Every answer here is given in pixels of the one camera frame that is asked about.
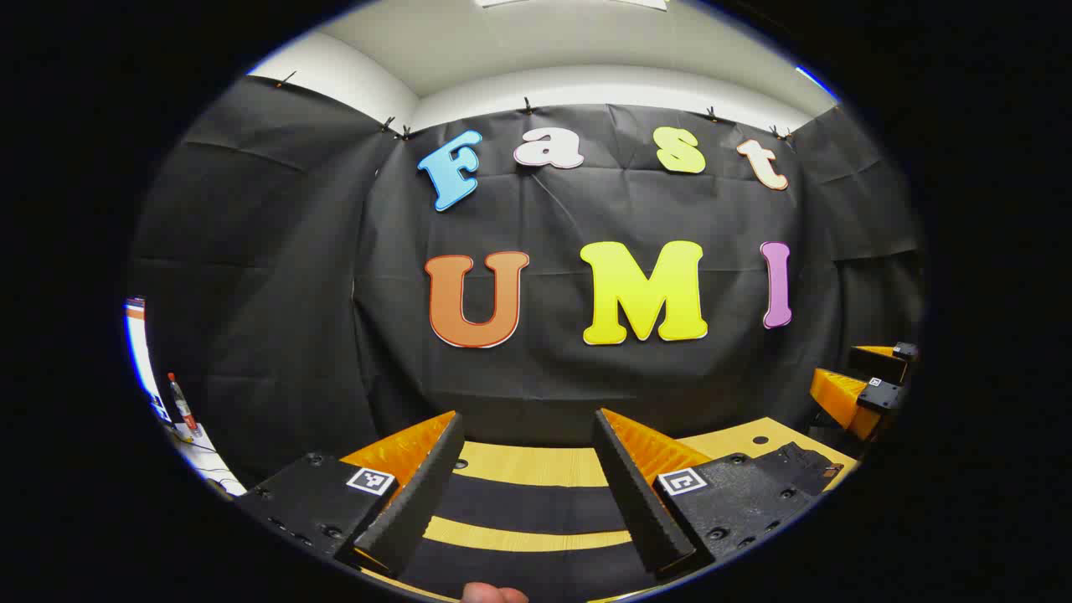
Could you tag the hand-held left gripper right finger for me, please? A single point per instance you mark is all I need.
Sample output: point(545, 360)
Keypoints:
point(641, 502)

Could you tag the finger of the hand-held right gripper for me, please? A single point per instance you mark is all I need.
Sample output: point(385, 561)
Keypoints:
point(842, 398)
point(875, 360)

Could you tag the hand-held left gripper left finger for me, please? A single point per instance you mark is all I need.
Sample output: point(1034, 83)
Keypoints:
point(419, 494)

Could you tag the black backdrop cloth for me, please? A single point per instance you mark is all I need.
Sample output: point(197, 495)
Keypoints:
point(335, 335)

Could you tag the white side desk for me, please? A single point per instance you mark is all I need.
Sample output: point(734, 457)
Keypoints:
point(205, 461)

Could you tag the red capped bottle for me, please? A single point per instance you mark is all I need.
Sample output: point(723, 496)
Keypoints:
point(182, 410)

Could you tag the row of black cloth clips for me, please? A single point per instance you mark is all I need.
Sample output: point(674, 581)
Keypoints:
point(528, 106)

